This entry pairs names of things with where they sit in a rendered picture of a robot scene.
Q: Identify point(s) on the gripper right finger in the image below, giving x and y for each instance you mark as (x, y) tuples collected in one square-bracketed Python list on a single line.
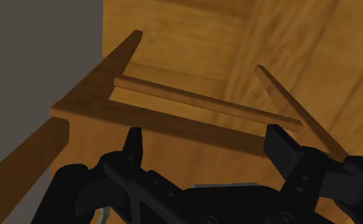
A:
[(312, 173)]

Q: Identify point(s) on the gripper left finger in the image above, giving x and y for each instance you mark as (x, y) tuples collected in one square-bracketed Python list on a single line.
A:
[(119, 183)]

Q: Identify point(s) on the wooden table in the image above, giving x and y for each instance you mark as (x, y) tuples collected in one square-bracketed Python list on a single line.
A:
[(88, 94)]

